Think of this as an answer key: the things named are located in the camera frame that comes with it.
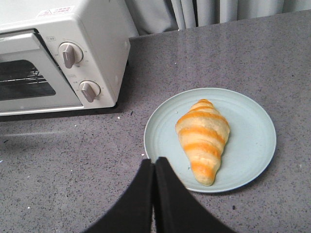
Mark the grey-white curtain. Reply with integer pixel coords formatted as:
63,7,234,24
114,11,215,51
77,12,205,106
125,0,311,35

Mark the golden striped croissant bread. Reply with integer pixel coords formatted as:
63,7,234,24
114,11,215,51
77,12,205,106
175,99,230,186

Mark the glass oven door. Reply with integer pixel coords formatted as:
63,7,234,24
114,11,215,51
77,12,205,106
0,30,83,117

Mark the white Toshiba toaster oven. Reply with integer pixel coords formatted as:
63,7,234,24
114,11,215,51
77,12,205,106
0,0,130,110

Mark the black wire oven rack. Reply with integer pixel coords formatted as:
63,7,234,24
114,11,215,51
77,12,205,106
0,68,47,86

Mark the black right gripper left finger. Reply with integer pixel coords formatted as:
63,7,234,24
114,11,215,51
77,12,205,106
85,159,154,233

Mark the light green round plate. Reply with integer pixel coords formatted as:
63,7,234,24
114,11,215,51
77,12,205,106
144,88,276,193

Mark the lower oven control knob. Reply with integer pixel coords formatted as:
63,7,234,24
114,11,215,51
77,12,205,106
79,81,101,102

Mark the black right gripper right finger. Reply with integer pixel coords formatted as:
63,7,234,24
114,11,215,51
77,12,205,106
155,157,234,233

